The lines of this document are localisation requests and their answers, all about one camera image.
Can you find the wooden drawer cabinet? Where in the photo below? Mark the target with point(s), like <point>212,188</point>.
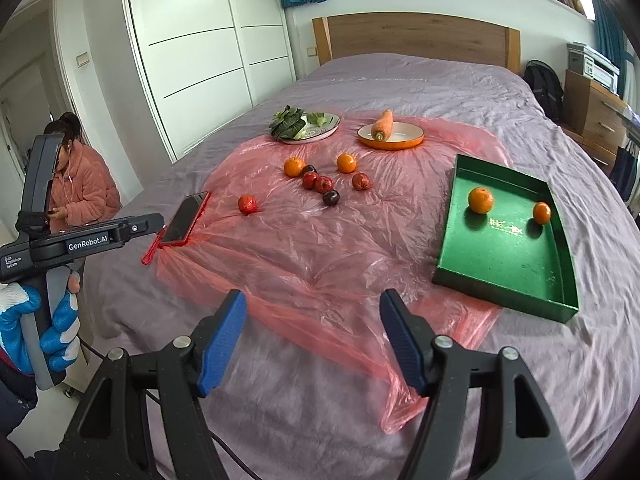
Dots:
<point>591,119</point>

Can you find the smooth orange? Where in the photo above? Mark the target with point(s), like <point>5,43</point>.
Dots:
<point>346,163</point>

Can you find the dark blue bag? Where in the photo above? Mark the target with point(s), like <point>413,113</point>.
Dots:
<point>625,172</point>

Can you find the small red apple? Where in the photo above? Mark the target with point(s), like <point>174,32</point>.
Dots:
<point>247,205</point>

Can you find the wooden headboard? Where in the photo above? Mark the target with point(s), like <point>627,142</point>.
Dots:
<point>440,36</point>

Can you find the green leafy vegetable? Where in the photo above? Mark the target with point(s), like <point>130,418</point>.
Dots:
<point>289,121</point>

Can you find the patterned oval plate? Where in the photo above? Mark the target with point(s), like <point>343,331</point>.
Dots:
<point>313,133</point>

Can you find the textured orange mandarin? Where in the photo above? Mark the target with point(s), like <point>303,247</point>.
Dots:
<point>293,167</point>

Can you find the teal window curtain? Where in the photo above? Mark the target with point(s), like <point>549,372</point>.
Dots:
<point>610,40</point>

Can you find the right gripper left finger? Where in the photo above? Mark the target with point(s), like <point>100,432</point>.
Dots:
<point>109,436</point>

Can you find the black backpack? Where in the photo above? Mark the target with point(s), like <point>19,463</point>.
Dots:
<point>546,87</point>

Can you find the grey printer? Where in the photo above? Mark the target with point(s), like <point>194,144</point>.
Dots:
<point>585,61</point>

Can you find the green rectangular tray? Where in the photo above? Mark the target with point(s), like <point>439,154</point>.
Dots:
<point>505,257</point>

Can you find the pink plastic sheet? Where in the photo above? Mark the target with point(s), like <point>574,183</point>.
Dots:
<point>312,273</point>

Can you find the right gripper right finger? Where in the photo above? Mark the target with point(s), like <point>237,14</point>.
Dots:
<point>517,436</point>

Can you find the phone in red case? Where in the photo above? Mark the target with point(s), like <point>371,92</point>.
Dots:
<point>179,230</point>

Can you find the person in pink jacket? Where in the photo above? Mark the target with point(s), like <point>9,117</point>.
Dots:
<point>83,190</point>

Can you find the orange carrot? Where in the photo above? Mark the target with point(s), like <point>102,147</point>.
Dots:
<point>384,126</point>

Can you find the small orange mandarin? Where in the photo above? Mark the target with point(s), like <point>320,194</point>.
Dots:
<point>542,213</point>

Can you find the large orange mandarin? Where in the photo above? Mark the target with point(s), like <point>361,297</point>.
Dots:
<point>481,200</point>

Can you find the white wardrobe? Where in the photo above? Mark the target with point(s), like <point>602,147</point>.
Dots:
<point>203,63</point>

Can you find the orange oval dish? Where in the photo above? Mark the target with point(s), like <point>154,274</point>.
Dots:
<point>403,136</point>

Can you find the dark plum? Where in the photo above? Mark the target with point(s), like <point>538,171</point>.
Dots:
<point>308,168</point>
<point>331,198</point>

